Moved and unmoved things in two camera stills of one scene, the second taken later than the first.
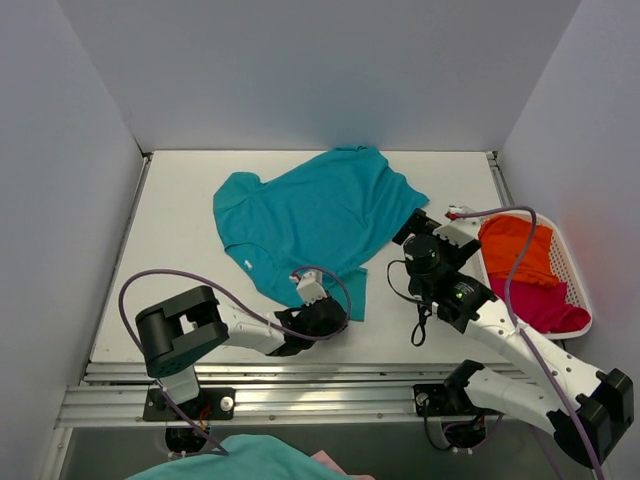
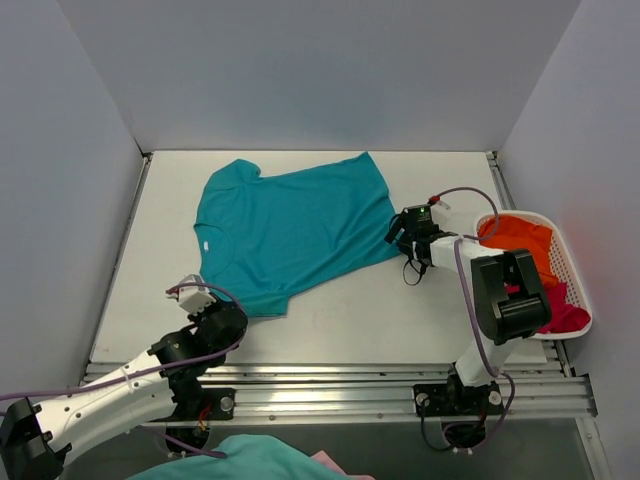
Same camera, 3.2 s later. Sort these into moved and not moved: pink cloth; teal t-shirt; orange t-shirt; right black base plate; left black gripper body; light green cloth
Moved: teal t-shirt; left black gripper body
Not moved: orange t-shirt; light green cloth; pink cloth; right black base plate
